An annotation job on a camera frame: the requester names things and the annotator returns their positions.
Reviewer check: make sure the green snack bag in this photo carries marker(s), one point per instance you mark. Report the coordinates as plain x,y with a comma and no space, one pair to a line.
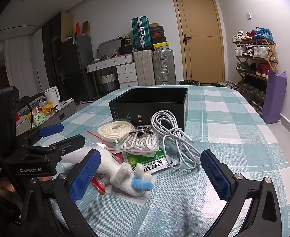
40,118

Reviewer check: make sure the white electric kettle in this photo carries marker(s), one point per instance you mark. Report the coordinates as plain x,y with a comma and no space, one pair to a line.
52,96

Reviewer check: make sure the red black shoe box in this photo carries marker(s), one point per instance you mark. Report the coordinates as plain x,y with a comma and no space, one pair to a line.
157,34

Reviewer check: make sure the small red packet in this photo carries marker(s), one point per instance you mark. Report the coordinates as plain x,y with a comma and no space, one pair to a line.
99,186

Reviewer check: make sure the brown cardboard box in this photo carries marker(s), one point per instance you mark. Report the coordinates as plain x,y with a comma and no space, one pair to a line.
86,28

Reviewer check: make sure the dark refrigerator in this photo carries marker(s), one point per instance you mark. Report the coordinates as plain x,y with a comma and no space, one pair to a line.
77,64

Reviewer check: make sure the yellow snack bag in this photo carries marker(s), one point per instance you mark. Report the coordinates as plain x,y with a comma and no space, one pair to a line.
48,107

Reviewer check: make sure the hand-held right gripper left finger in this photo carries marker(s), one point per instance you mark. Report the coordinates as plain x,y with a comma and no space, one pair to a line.
85,175

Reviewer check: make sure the green white packet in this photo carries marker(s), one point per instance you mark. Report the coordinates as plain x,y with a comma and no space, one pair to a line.
154,163

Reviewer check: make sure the white plush toy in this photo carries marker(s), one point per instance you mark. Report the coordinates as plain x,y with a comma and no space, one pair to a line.
108,163

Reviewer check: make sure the teal checked tablecloth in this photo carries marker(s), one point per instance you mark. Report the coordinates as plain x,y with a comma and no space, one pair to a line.
221,128

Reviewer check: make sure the white trash bin black liner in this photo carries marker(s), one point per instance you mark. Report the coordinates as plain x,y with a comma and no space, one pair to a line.
189,82

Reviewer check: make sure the beige suitcase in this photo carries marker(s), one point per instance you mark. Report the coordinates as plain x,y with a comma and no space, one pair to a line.
143,66

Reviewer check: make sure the white light switch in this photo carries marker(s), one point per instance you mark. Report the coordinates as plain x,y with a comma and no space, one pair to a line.
249,15

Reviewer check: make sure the bagged cream shoelaces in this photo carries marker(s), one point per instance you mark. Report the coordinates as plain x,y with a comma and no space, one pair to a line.
115,129

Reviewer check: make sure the teal suitcase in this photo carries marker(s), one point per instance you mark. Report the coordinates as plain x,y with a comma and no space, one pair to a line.
140,32

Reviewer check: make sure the person's left hand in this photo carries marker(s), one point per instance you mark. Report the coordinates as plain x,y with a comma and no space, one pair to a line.
4,185

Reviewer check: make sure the grey coffee table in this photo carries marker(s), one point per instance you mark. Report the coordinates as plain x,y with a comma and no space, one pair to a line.
66,107

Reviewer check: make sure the scattered shoes pile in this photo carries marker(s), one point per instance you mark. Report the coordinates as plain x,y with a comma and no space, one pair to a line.
221,84

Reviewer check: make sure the silver suitcase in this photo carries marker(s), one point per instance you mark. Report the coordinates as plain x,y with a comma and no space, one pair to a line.
163,66

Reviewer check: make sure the purple fabric bag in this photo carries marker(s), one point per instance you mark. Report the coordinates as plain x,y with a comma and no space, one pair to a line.
274,98

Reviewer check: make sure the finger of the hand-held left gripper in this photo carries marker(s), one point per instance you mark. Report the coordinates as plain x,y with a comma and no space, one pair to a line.
68,144
51,129

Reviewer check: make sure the woven laundry basket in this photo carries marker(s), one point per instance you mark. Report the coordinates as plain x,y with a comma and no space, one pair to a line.
108,81

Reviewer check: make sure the black cardboard box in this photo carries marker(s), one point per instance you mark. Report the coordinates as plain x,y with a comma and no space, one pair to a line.
159,103

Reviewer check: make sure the black bag white label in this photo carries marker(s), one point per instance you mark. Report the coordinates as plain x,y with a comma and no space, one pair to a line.
125,45

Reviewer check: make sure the tall dark cabinet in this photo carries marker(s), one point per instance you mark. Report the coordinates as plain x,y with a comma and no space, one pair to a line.
52,54

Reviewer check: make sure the wooden door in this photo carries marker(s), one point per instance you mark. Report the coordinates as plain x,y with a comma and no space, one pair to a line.
199,54

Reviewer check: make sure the yellow black shoe box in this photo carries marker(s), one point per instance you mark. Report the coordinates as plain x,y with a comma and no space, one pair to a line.
161,46

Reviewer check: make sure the white curtain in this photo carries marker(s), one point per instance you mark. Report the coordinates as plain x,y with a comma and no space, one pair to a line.
16,61

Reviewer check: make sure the white desk with drawers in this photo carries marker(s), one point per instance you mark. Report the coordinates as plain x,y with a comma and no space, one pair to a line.
126,72

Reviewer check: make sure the grey oval frame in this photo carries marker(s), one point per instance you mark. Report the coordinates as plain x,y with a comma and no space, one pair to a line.
105,45

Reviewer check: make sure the plain black shoe box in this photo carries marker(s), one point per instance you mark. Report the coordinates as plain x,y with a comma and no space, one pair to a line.
159,40

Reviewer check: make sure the bagged white shoelaces black logo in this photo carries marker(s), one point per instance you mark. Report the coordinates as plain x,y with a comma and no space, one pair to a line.
140,142

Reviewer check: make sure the wooden shoe rack with shoes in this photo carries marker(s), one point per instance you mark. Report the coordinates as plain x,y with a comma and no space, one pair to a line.
258,50

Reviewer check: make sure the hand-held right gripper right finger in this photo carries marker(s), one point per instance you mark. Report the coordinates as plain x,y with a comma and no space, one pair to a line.
215,175

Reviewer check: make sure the black shoe box white label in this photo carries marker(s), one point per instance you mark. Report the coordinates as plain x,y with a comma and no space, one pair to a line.
156,29

